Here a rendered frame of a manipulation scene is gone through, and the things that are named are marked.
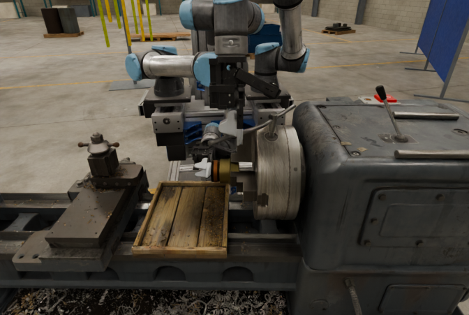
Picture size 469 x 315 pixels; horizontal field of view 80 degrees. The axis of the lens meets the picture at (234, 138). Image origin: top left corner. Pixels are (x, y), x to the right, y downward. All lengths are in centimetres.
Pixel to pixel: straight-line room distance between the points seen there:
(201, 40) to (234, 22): 91
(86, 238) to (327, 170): 72
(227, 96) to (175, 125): 71
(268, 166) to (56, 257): 68
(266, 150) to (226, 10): 39
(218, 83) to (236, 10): 16
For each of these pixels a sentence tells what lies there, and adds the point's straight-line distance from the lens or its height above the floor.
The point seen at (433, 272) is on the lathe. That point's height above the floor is 86.
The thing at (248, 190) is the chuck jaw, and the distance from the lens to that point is 83.
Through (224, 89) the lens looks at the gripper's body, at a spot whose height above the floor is 143.
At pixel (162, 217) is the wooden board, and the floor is 89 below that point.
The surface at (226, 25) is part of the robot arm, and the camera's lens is 64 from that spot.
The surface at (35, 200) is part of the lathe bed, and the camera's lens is 146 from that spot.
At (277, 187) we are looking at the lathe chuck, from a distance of 81.
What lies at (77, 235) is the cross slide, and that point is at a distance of 101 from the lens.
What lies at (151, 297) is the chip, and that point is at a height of 55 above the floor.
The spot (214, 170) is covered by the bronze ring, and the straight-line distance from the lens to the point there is 92.
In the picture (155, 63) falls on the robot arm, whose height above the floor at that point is 136.
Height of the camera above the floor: 162
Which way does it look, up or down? 28 degrees down
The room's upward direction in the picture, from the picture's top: straight up
